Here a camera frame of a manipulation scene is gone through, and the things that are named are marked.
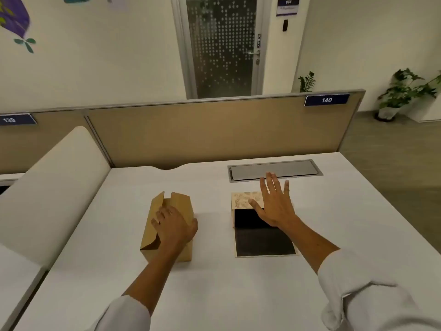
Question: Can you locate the person's right forearm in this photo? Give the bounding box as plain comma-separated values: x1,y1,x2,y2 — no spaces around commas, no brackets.
280,219,342,274

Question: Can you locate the purple kite wall decal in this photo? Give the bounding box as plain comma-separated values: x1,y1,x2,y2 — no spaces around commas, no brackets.
0,0,31,37

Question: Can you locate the green leaf wall decal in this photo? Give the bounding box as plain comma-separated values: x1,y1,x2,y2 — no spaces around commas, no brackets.
14,37,37,54

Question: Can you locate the blue desk number label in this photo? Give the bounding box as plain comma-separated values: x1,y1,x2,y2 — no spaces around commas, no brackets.
0,114,37,126
304,94,350,107

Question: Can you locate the grey desk cable cover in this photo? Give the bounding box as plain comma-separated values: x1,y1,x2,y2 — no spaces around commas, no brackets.
227,159,324,184

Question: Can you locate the person's right hand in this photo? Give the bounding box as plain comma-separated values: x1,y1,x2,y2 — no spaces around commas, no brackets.
248,172,299,228

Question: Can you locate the person's white sleeve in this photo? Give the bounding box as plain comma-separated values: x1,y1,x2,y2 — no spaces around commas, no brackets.
317,250,441,331
88,295,152,331

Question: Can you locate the person's left forearm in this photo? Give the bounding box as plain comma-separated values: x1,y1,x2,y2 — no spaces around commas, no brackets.
122,243,189,316

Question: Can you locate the wide beige desk divider panel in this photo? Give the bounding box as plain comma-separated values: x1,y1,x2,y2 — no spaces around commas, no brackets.
84,89,366,169

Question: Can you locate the brown cardboard box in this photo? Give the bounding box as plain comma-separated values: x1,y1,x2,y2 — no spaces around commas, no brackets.
140,191,195,263

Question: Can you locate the flat beige box black panel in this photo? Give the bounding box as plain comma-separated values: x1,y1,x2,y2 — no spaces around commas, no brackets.
230,191,299,258

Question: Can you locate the narrow beige desk divider panel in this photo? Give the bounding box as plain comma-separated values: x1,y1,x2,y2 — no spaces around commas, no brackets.
0,109,91,175

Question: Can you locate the white rounded side partition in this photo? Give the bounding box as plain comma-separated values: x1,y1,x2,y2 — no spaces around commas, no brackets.
0,126,112,271

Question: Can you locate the blue white door sign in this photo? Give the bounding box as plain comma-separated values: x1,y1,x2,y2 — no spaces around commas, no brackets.
276,0,300,17

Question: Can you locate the person's white right sleeve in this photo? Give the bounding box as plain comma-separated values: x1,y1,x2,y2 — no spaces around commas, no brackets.
317,250,441,331

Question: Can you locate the frosted dotted glass door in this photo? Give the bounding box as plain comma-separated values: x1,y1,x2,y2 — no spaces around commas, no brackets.
171,0,273,100

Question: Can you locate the large potted green plant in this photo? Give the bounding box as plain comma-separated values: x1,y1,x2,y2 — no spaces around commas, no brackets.
374,68,441,122

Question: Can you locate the person's white left sleeve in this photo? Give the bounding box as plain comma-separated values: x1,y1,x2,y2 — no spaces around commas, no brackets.
88,295,152,331

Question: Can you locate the person's left hand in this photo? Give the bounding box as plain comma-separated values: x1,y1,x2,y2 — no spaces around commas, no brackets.
151,205,199,254

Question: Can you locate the small green plant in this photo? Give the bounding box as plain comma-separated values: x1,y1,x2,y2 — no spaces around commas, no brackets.
298,71,316,93

